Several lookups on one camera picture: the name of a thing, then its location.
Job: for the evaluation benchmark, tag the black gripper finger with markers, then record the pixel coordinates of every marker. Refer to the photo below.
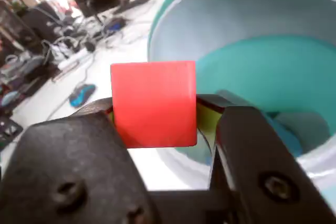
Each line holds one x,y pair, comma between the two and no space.
65,161
257,155

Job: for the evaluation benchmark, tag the red cube block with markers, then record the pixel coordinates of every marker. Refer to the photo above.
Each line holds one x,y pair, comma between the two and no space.
155,106

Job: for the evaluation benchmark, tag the teal whale shaped bin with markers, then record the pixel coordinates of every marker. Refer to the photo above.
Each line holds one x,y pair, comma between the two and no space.
249,58

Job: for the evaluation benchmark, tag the blue computer mouse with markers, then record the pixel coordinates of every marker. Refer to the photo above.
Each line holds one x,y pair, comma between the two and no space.
82,94

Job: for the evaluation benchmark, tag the white power strip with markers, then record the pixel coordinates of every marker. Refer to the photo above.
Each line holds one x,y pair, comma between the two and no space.
73,60

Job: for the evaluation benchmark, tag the black keyboard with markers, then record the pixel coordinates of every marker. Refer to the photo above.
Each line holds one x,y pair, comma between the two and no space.
136,1

